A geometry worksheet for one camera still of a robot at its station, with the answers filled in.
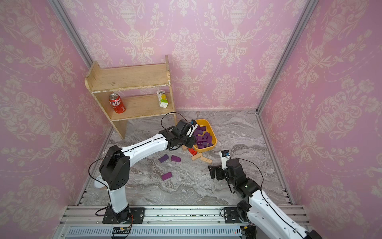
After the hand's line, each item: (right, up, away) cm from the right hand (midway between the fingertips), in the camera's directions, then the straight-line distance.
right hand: (217, 164), depth 83 cm
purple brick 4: (-2, +12, +18) cm, 22 cm away
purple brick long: (-25, 0, +12) cm, 27 cm away
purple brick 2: (-32, +1, +12) cm, 34 cm away
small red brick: (-14, +5, +14) cm, 20 cm away
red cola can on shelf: (-56, +35, +1) cm, 66 cm away
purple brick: (-29, -8, +5) cm, 31 cm away
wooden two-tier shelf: (-60, +47, +30) cm, 82 cm away
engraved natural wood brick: (-5, 0, +10) cm, 11 cm away
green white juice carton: (-32, +38, +9) cm, 51 cm away
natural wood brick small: (-12, +2, +12) cm, 17 cm away
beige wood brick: (-19, +7, +14) cm, 25 cm away
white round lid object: (-64, -9, -3) cm, 64 cm away
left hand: (-12, +13, +6) cm, 19 cm away
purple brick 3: (-6, +20, +23) cm, 31 cm away
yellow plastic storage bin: (-5, +24, +23) cm, 34 cm away
